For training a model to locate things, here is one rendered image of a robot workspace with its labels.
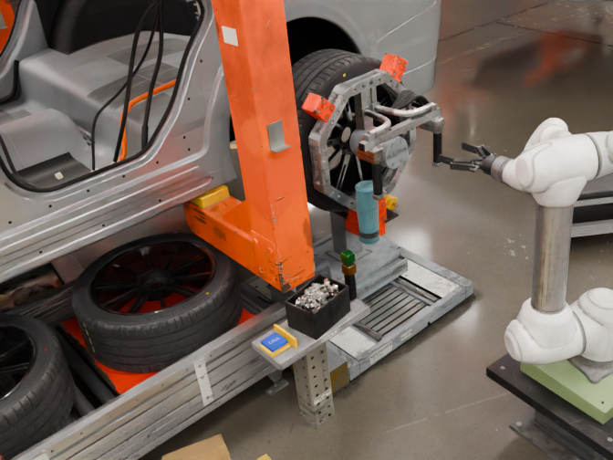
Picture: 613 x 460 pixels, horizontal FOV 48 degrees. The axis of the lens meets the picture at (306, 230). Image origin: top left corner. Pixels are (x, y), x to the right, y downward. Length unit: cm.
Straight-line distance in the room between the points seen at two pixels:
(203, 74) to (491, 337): 164
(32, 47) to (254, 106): 226
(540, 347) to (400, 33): 170
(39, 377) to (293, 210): 103
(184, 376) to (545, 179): 143
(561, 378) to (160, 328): 140
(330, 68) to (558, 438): 160
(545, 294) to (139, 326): 140
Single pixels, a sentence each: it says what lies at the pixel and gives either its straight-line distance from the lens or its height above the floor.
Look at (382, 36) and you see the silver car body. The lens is 326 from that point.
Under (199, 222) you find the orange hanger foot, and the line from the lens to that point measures 290.
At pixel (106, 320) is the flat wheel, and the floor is 50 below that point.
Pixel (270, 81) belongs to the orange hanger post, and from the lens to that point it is 220.
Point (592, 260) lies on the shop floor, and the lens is 365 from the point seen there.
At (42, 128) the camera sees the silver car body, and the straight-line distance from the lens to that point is 336.
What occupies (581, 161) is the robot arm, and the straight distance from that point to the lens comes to 197.
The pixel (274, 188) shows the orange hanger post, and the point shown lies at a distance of 232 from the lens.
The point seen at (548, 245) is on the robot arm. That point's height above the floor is 90.
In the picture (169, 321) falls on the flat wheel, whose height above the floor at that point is 50.
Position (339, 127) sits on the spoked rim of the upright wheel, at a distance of 282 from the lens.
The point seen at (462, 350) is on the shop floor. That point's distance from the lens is 305.
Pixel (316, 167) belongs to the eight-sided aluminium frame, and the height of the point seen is 83.
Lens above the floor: 204
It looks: 32 degrees down
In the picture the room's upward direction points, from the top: 7 degrees counter-clockwise
